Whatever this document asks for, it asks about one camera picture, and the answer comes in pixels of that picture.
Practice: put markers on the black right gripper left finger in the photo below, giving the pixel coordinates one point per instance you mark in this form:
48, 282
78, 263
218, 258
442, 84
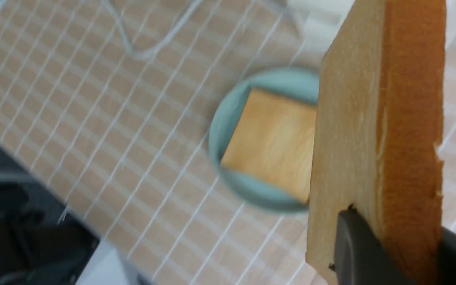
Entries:
359, 258

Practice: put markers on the toast slice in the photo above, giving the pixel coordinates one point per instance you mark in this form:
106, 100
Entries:
273, 142
378, 128

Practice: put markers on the light blue round plate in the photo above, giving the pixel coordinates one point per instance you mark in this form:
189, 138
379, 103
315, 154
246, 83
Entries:
294, 82

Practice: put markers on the orange checkered tablecloth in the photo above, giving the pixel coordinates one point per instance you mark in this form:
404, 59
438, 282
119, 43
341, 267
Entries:
124, 142

